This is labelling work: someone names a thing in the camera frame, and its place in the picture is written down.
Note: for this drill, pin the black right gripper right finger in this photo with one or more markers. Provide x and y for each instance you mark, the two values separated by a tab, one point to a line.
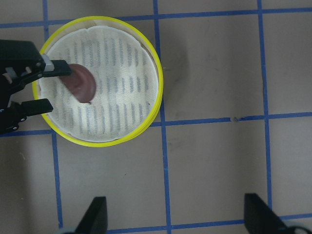
260	219

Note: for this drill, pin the brown bun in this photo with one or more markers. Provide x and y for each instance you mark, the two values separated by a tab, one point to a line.
80	83

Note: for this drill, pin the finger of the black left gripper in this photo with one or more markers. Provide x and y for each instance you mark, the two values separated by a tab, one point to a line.
55	68
32	108

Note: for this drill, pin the yellow bamboo steamer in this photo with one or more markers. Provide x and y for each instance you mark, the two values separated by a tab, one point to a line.
128	76

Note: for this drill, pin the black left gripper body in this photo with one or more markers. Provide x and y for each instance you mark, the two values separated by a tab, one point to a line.
20	64

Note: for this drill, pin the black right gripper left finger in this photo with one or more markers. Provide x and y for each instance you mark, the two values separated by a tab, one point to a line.
95	219

